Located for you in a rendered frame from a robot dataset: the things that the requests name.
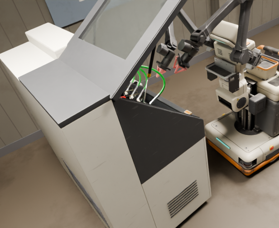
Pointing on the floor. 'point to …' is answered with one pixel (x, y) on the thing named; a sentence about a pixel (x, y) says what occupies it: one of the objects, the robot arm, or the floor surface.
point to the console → (50, 39)
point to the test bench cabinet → (179, 187)
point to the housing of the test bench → (81, 135)
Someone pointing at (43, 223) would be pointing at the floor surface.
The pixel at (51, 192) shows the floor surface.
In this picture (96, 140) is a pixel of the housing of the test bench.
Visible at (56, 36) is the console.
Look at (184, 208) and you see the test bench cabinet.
